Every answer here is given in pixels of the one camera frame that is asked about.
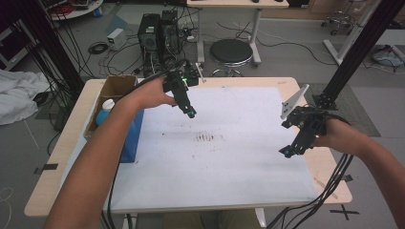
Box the black round stool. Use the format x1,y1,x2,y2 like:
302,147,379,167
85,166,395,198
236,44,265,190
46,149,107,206
208,38,254,78

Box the white desk with metal legs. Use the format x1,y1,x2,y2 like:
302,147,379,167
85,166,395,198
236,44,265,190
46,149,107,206
185,0,290,67

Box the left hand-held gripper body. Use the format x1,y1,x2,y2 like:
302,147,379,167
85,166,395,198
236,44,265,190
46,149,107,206
162,70,193,113

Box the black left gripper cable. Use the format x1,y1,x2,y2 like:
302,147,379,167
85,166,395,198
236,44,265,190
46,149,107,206
122,58,190,96

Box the white table mat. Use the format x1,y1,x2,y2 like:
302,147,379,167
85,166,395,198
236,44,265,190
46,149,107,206
103,86,319,213

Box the small white box device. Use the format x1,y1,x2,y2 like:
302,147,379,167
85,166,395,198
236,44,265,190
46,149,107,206
106,28,128,52

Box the black cables under table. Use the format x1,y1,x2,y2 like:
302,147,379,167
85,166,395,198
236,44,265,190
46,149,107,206
100,163,135,229

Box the round white table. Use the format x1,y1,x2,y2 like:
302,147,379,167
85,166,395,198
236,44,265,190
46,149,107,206
47,0,105,21

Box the light wooden table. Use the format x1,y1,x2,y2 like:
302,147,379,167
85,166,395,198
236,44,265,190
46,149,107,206
24,76,353,219

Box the white crumpled cloth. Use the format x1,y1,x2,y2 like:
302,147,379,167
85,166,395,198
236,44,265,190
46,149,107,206
0,69,51,126

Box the office chair wheel base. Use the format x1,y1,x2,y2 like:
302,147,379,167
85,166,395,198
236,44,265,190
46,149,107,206
320,10,356,36

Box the person's right hand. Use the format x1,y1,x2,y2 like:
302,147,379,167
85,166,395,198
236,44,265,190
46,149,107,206
312,118,352,151

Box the black computer tower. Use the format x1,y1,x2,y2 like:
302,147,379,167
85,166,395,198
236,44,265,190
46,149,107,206
137,12,162,78
158,10,181,59

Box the blue flat panel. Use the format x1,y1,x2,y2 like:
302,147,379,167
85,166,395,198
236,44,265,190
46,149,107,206
117,78,145,164

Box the black tape strip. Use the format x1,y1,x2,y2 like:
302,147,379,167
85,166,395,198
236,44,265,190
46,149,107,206
33,162,59,176

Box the blue bottle with white cap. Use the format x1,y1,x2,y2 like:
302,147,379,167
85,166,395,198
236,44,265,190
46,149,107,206
95,98,116,126

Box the person's left hand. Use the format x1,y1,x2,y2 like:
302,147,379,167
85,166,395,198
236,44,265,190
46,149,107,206
123,76,178,111

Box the dark grey floor mat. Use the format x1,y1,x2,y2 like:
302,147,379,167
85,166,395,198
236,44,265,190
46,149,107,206
299,82,382,138

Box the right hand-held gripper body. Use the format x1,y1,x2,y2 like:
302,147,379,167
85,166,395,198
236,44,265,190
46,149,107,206
279,83,329,156

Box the coiled black cable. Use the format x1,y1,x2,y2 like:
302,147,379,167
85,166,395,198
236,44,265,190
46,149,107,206
87,41,110,55

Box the black right gripper cable bundle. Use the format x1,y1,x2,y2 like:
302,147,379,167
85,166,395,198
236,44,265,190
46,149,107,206
266,153,355,229

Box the black metal stand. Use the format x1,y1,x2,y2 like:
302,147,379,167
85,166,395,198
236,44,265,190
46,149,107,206
312,0,405,111
5,0,86,94

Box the black tape cross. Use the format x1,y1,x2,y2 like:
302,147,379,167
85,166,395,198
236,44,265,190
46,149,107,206
330,204,360,221

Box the brown cardboard box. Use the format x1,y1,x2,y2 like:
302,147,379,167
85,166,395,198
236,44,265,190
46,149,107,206
83,74,139,141

